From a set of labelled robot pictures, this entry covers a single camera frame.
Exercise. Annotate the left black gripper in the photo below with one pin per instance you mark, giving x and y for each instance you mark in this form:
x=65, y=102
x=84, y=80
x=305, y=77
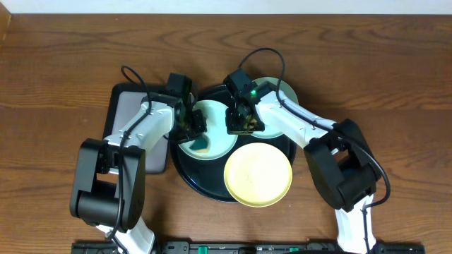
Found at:
x=200, y=119

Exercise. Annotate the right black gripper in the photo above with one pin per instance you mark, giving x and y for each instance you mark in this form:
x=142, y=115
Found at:
x=234, y=128

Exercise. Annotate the green yellow sponge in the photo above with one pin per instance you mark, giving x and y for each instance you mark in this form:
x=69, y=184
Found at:
x=201, y=144

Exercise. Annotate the light blue plate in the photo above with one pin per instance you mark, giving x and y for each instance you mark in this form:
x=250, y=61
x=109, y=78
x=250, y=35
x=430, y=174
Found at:
x=220, y=141

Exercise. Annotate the yellow plate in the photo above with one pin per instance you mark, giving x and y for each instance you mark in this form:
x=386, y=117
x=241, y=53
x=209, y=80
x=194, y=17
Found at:
x=258, y=175

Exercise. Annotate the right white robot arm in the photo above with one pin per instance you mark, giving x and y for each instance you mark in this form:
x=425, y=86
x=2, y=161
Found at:
x=342, y=167

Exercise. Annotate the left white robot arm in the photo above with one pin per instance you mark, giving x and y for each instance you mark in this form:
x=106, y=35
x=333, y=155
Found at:
x=109, y=184

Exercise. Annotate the grey rectangular tray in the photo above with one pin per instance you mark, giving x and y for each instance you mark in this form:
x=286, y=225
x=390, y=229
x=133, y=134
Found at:
x=127, y=104

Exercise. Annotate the pale green plate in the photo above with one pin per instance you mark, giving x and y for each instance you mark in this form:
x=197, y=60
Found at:
x=271, y=132

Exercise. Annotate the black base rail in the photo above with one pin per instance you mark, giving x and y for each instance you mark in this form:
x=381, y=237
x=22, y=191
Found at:
x=181, y=247

